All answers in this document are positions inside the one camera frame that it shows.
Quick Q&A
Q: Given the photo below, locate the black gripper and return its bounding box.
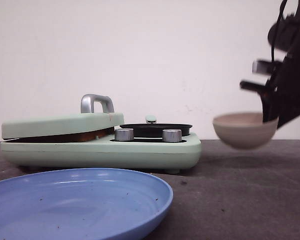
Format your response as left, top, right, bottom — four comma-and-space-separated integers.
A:
239, 0, 300, 129

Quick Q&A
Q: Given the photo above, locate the beige ribbed bowl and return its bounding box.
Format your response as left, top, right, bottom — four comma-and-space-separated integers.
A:
212, 112, 279, 150

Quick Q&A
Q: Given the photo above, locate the breakfast maker hinged lid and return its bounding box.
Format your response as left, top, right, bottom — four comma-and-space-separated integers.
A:
1, 94, 124, 140

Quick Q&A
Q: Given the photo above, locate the white bread slice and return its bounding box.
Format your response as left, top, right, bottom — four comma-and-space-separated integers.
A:
96, 127, 115, 138
72, 131, 100, 142

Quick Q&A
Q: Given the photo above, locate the mint green breakfast maker base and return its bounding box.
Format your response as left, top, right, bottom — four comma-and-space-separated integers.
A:
0, 133, 202, 173

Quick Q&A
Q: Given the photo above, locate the right silver control knob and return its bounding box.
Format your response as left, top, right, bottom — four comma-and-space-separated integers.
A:
162, 129, 182, 143

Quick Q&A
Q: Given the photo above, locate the silver control knob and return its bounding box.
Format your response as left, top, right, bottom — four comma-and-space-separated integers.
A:
162, 129, 182, 143
114, 128, 134, 142

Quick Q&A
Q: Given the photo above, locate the left silver control knob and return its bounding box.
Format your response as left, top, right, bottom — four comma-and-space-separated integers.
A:
114, 128, 134, 142

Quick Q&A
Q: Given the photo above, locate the blue plate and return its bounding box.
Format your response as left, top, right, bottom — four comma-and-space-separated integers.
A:
0, 168, 174, 240

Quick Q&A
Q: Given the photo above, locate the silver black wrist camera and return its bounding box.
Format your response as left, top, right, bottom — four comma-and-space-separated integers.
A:
252, 59, 277, 76

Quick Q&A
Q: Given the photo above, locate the black frying pan mint handle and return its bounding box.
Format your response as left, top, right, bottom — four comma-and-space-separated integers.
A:
120, 115, 193, 138

